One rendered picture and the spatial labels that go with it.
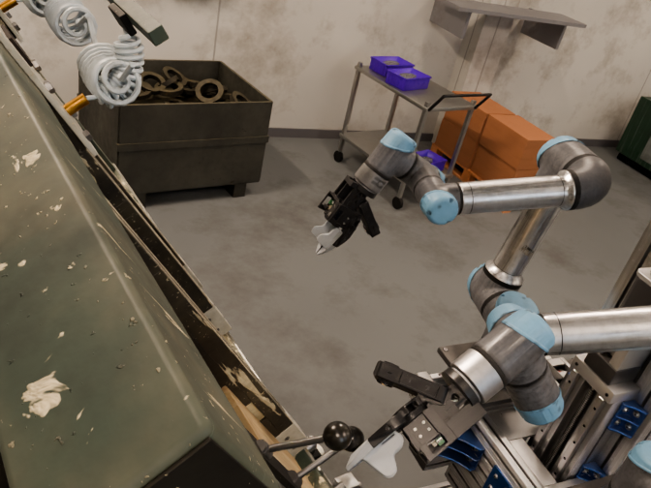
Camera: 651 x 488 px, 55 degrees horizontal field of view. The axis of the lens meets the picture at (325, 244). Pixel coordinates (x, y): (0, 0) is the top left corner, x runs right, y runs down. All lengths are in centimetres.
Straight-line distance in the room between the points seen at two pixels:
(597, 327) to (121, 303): 93
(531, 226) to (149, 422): 150
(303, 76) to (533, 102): 257
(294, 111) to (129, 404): 528
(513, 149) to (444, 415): 437
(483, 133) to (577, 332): 440
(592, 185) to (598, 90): 591
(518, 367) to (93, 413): 74
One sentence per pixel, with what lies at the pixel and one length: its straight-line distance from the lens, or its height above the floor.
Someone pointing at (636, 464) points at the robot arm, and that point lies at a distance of 151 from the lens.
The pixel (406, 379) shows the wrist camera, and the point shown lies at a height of 153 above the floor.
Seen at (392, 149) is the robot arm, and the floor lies 161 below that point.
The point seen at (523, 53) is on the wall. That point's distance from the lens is 659.
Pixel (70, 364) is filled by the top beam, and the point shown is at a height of 190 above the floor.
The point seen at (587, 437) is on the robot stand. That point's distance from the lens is 175.
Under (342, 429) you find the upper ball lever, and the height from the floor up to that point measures 155.
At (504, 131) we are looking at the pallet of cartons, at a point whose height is 59.
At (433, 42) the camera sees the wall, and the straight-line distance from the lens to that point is 595.
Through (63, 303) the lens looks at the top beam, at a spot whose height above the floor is 190.
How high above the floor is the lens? 216
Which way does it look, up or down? 31 degrees down
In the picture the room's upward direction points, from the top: 14 degrees clockwise
